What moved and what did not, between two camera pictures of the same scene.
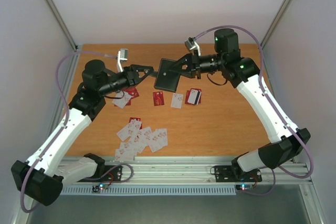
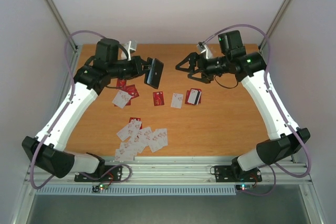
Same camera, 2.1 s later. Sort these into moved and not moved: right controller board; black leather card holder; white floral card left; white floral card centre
Moved: black leather card holder
Not moved: white floral card centre; white floral card left; right controller board
